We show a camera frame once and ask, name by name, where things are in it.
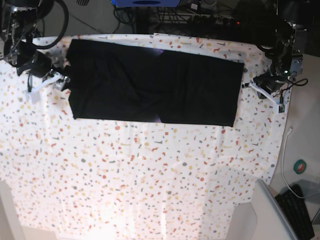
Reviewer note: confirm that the black keyboard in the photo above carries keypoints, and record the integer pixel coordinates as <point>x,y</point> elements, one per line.
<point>296,212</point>

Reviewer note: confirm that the grey laptop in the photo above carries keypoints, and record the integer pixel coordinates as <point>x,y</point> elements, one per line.
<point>272,223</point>

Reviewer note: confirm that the terrazzo pattern tablecloth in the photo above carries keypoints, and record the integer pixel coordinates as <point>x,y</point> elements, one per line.
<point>120,180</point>

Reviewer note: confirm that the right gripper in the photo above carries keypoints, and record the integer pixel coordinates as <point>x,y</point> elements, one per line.
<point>41,66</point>

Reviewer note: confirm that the black power strip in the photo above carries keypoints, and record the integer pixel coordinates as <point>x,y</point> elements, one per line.
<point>214,19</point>

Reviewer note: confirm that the black t-shirt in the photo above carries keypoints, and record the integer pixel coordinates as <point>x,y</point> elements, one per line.
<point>111,81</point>

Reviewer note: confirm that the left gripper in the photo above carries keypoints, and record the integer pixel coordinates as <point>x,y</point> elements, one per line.
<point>269,83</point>

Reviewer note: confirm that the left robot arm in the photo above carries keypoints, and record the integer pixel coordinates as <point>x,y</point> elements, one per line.
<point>291,20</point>

